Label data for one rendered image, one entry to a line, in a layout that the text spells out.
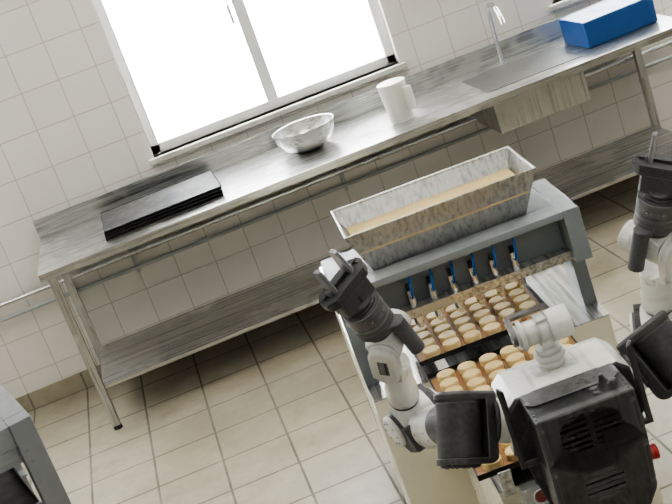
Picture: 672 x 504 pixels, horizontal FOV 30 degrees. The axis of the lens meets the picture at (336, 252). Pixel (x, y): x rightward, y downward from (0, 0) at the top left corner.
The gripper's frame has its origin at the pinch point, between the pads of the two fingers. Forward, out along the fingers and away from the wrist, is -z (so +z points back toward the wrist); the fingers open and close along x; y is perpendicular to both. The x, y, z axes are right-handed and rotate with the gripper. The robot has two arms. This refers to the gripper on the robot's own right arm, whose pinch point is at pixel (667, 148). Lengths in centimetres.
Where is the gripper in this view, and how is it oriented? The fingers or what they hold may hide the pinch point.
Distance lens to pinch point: 258.1
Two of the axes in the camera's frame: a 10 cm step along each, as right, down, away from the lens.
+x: -9.4, -1.9, 2.9
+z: 0.1, 8.2, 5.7
